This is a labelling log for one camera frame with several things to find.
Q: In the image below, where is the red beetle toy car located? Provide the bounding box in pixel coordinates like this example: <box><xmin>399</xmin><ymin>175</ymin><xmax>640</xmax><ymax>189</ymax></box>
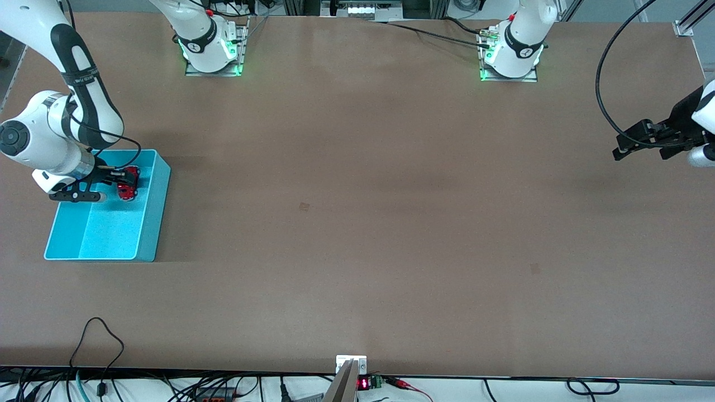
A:
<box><xmin>116</xmin><ymin>165</ymin><xmax>141</xmax><ymax>201</ymax></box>

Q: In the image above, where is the blue plastic box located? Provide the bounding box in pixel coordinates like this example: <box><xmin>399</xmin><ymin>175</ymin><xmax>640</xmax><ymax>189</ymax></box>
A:
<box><xmin>44</xmin><ymin>149</ymin><xmax>171</xmax><ymax>262</ymax></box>

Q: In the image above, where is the orange grey connector box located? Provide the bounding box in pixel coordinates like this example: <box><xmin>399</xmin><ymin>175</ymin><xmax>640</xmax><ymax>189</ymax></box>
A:
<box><xmin>193</xmin><ymin>386</ymin><xmax>235</xmax><ymax>401</ymax></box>

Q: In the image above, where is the white lit device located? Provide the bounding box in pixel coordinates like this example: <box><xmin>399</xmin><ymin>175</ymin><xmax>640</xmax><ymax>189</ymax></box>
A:
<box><xmin>346</xmin><ymin>3</ymin><xmax>404</xmax><ymax>22</ymax></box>

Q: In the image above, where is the red clip lead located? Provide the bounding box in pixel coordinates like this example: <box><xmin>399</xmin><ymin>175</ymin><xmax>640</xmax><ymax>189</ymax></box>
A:
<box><xmin>385</xmin><ymin>377</ymin><xmax>433</xmax><ymax>402</ymax></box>

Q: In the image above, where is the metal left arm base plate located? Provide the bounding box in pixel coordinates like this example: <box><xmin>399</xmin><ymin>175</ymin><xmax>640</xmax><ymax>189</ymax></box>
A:
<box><xmin>479</xmin><ymin>23</ymin><xmax>538</xmax><ymax>83</ymax></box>

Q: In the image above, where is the thin black looped cable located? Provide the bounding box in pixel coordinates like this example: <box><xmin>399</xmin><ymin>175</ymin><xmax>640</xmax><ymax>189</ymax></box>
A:
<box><xmin>69</xmin><ymin>317</ymin><xmax>125</xmax><ymax>398</ymax></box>

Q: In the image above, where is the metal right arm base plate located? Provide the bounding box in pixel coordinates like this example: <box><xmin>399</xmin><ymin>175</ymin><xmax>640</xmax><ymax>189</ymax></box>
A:
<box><xmin>185</xmin><ymin>16</ymin><xmax>250</xmax><ymax>77</ymax></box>

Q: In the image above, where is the black cable across table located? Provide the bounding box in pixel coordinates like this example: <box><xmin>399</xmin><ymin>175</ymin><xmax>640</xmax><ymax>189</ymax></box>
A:
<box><xmin>385</xmin><ymin>21</ymin><xmax>492</xmax><ymax>48</ymax></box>

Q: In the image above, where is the black coiled cable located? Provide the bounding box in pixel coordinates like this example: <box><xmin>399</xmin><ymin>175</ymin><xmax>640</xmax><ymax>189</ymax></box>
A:
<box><xmin>566</xmin><ymin>378</ymin><xmax>621</xmax><ymax>396</ymax></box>

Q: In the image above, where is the white table edge bracket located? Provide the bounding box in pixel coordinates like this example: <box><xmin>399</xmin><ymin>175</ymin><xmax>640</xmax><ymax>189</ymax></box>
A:
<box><xmin>336</xmin><ymin>355</ymin><xmax>368</xmax><ymax>375</ymax></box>

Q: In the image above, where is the grey metal mount bar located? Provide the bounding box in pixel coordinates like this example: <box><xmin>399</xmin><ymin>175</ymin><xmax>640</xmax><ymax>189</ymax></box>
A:
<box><xmin>323</xmin><ymin>360</ymin><xmax>359</xmax><ymax>402</ymax></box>

